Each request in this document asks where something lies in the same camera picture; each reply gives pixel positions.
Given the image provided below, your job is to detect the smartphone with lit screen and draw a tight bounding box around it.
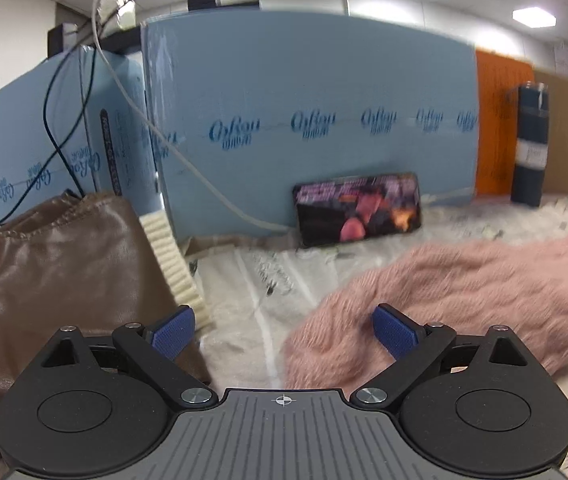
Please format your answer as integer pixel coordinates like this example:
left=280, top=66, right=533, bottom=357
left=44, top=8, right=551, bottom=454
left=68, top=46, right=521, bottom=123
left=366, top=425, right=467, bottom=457
left=292, top=172, right=423, bottom=249

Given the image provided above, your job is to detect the white patterned bed sheet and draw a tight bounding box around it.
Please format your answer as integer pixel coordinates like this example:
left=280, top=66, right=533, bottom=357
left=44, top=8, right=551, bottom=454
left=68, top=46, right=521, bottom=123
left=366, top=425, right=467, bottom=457
left=0, top=192, right=568, bottom=480

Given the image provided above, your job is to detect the white charging cable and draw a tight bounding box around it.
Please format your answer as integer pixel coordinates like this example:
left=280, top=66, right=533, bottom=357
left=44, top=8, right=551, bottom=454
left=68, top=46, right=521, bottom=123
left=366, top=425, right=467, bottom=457
left=91, top=0, right=291, bottom=233

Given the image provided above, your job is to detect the brown leather jacket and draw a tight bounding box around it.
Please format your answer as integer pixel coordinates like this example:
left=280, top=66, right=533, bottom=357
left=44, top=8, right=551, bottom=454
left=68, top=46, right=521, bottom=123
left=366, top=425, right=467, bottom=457
left=0, top=191, right=213, bottom=463

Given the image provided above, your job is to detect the pink fluffy sweater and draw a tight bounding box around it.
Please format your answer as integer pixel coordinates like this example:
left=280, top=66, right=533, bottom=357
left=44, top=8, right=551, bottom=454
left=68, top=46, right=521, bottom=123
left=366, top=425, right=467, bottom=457
left=282, top=225, right=568, bottom=391

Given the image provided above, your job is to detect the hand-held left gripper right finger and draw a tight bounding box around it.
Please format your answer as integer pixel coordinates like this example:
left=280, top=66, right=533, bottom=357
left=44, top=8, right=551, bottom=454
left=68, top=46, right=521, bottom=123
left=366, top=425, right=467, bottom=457
left=350, top=303, right=529, bottom=407

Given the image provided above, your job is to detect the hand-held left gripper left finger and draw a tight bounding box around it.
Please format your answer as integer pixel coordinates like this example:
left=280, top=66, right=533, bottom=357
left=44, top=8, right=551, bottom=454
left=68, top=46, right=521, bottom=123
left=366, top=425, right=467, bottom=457
left=43, top=305, right=219, bottom=407

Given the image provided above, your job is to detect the dark blue tumbler bottle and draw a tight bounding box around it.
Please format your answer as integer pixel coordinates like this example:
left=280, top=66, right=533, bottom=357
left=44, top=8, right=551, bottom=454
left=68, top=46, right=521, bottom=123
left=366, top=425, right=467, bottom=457
left=510, top=81, right=549, bottom=208

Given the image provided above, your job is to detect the orange board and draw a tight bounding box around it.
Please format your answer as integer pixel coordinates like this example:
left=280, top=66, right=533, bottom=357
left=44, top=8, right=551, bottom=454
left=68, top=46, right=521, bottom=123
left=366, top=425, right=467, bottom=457
left=475, top=49, right=535, bottom=196

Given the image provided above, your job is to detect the black cable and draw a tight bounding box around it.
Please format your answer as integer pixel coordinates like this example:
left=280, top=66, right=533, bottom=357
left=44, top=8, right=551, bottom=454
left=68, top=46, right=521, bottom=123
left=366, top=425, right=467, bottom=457
left=0, top=0, right=170, bottom=241

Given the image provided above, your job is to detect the large blue foam board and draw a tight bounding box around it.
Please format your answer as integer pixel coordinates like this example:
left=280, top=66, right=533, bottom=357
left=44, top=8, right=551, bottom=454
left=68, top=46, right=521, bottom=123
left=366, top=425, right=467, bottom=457
left=141, top=10, right=479, bottom=244

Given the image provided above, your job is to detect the blue foam board with label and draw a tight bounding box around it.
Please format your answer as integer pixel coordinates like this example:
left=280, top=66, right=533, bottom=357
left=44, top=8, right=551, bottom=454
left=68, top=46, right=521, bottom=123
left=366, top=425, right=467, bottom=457
left=0, top=44, right=162, bottom=241

